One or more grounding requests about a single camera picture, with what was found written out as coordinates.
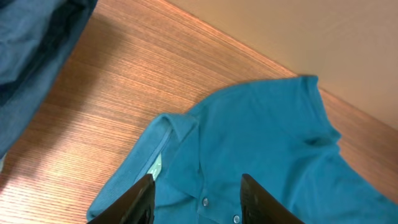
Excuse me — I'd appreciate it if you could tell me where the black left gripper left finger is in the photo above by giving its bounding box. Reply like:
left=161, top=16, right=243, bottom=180
left=87, top=174, right=155, bottom=224

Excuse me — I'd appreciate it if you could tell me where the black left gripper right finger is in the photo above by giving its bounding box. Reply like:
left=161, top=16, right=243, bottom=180
left=240, top=174, right=303, bottom=224

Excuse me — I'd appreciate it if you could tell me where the blue polo shirt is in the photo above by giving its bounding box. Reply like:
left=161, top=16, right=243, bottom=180
left=86, top=76, right=397, bottom=223

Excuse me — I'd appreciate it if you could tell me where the navy blue folded garment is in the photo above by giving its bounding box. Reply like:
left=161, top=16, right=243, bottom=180
left=1, top=0, right=97, bottom=156

